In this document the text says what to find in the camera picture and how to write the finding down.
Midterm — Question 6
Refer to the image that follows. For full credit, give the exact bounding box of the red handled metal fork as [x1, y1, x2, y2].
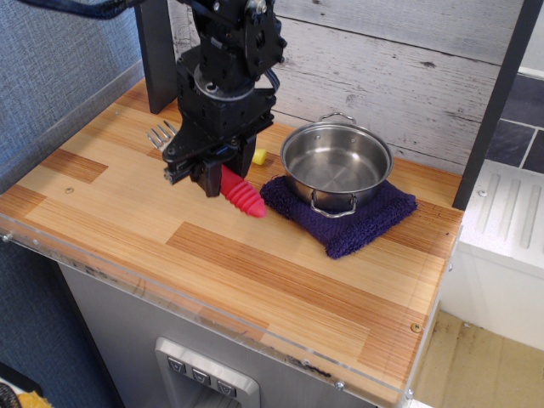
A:
[146, 120, 267, 218]

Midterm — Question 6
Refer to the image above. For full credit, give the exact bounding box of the right dark wooden post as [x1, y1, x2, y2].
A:
[452, 0, 543, 210]

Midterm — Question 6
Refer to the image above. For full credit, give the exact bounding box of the stainless steel pot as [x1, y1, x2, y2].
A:
[280, 112, 394, 218]

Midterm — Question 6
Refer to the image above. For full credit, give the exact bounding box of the yellow plastic banana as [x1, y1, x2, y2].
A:
[252, 149, 268, 166]

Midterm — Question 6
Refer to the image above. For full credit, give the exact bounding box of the white toy sink drainer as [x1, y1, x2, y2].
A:
[460, 160, 543, 268]

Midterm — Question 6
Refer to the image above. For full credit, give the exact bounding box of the purple folded cloth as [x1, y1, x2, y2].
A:
[260, 176, 417, 259]

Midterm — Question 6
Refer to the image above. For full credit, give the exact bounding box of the grey toy dispenser panel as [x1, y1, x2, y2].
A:
[155, 337, 261, 407]

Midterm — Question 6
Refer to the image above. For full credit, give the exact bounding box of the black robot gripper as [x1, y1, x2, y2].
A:
[162, 47, 276, 197]

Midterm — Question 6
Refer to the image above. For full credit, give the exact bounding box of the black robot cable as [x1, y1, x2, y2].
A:
[16, 0, 145, 20]

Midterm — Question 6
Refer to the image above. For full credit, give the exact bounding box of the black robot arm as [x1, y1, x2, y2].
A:
[162, 1, 286, 197]

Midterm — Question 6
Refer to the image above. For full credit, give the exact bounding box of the yellow black object corner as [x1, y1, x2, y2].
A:
[1, 382, 53, 408]

